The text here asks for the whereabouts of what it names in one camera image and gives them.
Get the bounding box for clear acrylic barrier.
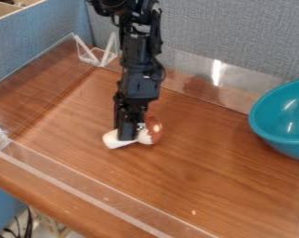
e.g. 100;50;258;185
0;33;95;137
159;46;287;114
0;136;219;238

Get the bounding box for black cables under table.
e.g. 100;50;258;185
0;206;35;238

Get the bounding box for blue plastic bowl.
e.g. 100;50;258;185
248;79;299;160

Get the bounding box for clear acrylic back barrier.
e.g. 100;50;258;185
159;46;287;114

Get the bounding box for clear acrylic left barrier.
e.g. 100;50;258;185
0;33;95;137

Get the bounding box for white plush mushroom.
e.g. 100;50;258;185
103;114;163;149

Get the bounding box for clear acrylic front barrier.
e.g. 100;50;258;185
0;136;219;238

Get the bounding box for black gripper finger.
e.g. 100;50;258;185
118;115;146;141

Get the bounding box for clear acrylic corner bracket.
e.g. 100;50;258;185
74;33;119;68

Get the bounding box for wooden shelf box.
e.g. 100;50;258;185
0;0;47;19

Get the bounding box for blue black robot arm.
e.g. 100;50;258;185
87;0;166;141

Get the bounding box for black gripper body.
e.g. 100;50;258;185
115;61;166;119

